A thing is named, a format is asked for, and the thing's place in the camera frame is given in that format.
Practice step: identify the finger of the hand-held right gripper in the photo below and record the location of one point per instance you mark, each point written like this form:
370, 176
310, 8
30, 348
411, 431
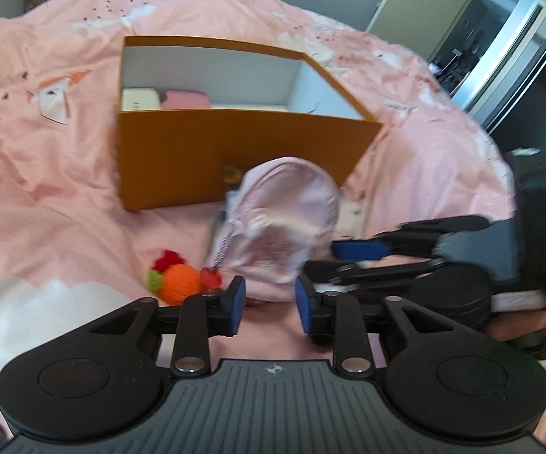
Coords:
358, 249
372, 275

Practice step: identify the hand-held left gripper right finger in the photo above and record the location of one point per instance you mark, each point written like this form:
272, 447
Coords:
305, 305

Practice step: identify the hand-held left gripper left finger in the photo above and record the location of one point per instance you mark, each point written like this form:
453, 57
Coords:
237, 305

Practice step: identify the orange crochet fruit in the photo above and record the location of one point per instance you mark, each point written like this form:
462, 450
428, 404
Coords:
178, 283

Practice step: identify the pink mini backpack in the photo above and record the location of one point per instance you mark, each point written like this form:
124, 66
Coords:
287, 198

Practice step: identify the orange cardboard box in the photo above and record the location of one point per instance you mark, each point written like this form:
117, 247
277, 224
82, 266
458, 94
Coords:
183, 161

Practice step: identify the pink pouch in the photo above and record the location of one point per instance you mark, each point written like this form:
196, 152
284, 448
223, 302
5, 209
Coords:
185, 100

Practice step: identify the white box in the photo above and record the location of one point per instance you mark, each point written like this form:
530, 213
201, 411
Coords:
139, 99

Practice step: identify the pink printed blanket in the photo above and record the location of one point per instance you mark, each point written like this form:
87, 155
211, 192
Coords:
55, 189

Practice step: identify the white door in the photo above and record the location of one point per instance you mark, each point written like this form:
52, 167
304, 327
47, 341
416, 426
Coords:
424, 4

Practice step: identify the sliding door frame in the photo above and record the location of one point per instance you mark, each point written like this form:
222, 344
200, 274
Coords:
528, 42

